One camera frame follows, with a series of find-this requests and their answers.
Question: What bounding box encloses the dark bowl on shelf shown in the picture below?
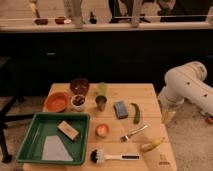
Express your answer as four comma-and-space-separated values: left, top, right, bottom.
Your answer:
34, 19, 48, 25

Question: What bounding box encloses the grey cloth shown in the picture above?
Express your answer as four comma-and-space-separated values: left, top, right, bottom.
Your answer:
42, 136, 73, 161

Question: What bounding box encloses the blue sponge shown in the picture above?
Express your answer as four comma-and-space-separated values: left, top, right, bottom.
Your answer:
114, 101, 128, 119

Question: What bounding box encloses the red bowl on shelf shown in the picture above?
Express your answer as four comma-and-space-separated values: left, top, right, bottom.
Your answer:
55, 17, 66, 24

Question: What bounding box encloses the dark maroon bowl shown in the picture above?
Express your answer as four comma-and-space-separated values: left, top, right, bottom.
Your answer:
70, 78, 90, 95

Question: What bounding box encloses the metal fork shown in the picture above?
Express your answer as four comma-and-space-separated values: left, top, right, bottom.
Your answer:
120, 125, 148, 142

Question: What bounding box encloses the dish brush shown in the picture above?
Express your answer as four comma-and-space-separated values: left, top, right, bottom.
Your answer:
90, 149, 140, 164

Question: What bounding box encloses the black chair frame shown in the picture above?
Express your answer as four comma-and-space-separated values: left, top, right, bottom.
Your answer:
0, 93, 33, 163

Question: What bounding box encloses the yellow banana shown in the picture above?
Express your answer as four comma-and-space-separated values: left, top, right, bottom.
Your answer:
141, 137, 164, 153

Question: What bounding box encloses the green plastic tray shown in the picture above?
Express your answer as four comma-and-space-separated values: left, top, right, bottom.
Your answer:
16, 113, 90, 166

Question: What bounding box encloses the green chili pepper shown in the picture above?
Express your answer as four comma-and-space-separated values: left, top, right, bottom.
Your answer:
130, 103, 141, 124

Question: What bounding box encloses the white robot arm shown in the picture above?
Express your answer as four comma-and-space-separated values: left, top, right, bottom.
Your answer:
158, 61, 213, 117

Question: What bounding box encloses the green plastic cup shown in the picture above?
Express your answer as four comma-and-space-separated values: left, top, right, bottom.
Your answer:
96, 82, 107, 96

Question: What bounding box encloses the orange red bowl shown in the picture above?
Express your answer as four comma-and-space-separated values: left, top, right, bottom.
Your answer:
44, 92, 70, 112

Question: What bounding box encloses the small white bowl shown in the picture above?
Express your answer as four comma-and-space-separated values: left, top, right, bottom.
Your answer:
71, 95, 85, 112

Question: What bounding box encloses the metal cup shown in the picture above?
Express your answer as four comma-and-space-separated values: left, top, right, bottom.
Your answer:
95, 95, 107, 111

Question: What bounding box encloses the orange peach fruit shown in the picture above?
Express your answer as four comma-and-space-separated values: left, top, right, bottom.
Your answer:
95, 124, 109, 138

